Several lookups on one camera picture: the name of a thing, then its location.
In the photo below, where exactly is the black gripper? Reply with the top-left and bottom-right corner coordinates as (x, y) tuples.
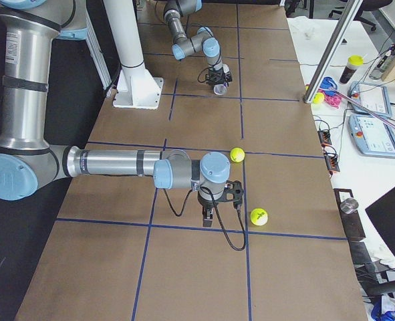
(206, 67), (225, 84)
(198, 187), (223, 227)

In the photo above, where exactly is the clear tennis ball can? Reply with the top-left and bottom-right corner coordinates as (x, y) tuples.
(213, 64), (232, 96)

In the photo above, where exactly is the yellow tennis ball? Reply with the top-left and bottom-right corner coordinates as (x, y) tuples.
(230, 147), (245, 163)
(250, 208), (268, 226)
(312, 92), (325, 104)

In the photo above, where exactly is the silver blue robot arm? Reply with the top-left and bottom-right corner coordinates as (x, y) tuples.
(163, 1), (231, 87)
(0, 1), (233, 227)

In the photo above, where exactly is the yellow tennis ball on desk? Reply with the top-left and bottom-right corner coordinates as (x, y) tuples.
(312, 92), (325, 104)

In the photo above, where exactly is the pink and blue cloth pile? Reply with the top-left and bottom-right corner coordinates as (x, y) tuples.
(319, 76), (342, 108)

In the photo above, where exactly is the black orange connector box far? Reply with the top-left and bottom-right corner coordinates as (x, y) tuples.
(317, 130), (332, 146)

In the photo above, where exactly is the black orange connector box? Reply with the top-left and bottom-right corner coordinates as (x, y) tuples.
(317, 130), (332, 146)
(323, 151), (340, 175)

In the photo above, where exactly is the black orange connector box near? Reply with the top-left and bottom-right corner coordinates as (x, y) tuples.
(323, 151), (340, 175)

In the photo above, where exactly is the dark bottle with yellow lid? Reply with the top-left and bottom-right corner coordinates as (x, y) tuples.
(340, 55), (364, 84)

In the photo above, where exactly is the small metal cup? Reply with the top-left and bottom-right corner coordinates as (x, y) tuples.
(340, 197), (359, 214)

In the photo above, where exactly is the upper teach pendant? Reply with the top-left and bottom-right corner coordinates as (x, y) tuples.
(348, 81), (392, 118)

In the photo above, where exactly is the teach pendant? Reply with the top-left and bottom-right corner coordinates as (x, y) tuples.
(348, 114), (395, 158)
(348, 81), (392, 118)

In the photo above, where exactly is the lower teach pendant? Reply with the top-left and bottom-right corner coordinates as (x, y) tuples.
(348, 114), (395, 158)

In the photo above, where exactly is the white pedestal column with base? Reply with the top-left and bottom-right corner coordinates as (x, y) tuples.
(104, 0), (164, 110)

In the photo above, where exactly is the aluminium frame post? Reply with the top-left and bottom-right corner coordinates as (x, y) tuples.
(303, 0), (363, 104)

